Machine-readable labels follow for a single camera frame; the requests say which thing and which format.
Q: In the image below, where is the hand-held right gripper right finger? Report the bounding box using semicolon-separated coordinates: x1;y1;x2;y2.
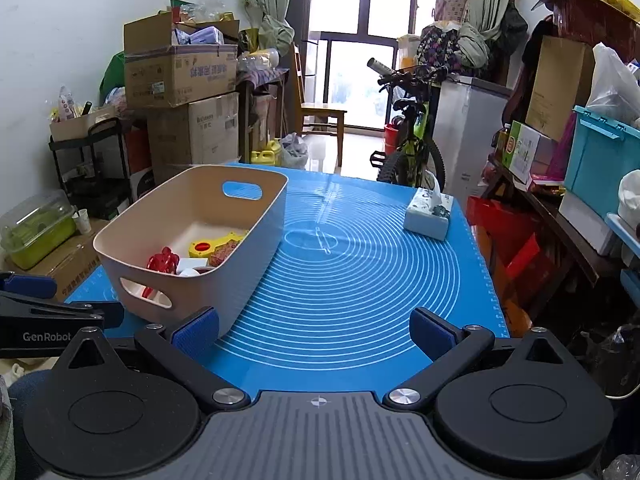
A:
382;307;581;412

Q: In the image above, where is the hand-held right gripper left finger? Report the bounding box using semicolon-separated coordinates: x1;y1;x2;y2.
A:
55;306;252;412

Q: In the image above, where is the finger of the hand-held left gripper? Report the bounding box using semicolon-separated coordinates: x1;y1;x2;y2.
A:
0;291;125;330
0;271;59;301

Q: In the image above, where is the red figure toy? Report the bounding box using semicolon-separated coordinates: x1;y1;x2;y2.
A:
141;246;181;302

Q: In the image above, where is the brown patterned box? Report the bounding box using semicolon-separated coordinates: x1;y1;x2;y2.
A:
208;239;244;269

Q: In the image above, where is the yellow toy with red button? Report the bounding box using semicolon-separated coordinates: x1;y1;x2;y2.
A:
188;231;249;260

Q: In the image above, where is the beige plastic basket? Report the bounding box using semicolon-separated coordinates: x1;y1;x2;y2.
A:
93;165;289;337

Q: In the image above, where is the low brown cardboard box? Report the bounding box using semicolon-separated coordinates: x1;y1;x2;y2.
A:
4;219;112;303

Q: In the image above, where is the green container with clear lid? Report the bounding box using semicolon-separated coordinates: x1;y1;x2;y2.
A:
0;190;77;271

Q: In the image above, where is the person's leg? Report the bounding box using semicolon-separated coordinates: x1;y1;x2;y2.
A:
0;369;53;480

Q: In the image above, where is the blue silicone mat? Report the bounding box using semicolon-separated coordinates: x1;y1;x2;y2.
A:
65;162;511;397

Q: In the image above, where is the white tissue box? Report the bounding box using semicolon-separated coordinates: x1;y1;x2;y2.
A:
404;170;455;242

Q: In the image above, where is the black metal rack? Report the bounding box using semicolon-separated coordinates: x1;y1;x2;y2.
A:
49;119;152;213

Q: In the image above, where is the red paper bag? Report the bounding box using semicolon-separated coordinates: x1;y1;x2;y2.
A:
466;195;542;282

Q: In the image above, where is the red white carton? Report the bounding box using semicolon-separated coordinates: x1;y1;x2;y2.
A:
124;127;154;202

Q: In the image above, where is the dark wooden shelf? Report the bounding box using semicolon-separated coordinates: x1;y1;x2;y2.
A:
481;155;632;322

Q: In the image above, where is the beige storage bin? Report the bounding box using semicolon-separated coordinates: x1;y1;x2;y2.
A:
49;106;119;142

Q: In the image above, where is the yellow plastic jug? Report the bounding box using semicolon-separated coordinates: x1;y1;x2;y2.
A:
250;139;284;166

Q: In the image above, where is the green black bicycle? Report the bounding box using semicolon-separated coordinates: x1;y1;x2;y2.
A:
366;57;449;197

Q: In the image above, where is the white chest freezer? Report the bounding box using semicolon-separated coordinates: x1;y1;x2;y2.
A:
432;75;514;197

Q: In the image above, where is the green white carton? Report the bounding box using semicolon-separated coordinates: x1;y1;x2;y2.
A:
501;121;559;184

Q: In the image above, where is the grey plastic bag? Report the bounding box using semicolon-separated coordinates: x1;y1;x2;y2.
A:
280;132;311;170

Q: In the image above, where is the teal storage bin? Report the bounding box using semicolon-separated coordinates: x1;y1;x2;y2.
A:
564;106;640;219

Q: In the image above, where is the wooden side table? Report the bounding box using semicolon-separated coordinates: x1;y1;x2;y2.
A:
237;67;292;162

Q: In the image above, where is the wooden chair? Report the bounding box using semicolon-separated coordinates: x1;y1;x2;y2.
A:
292;45;349;169

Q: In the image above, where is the open brown cardboard box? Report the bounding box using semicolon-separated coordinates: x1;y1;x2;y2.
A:
123;11;240;109

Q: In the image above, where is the flat brown cardboard box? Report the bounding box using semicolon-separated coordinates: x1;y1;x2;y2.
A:
525;35;597;142

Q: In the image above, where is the floral cloth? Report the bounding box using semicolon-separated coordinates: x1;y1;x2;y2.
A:
417;22;464;74

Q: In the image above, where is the white plastic bag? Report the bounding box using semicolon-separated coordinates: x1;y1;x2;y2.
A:
585;42;640;129

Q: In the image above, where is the green curtain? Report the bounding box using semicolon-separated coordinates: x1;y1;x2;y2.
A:
234;0;297;57
466;0;517;69

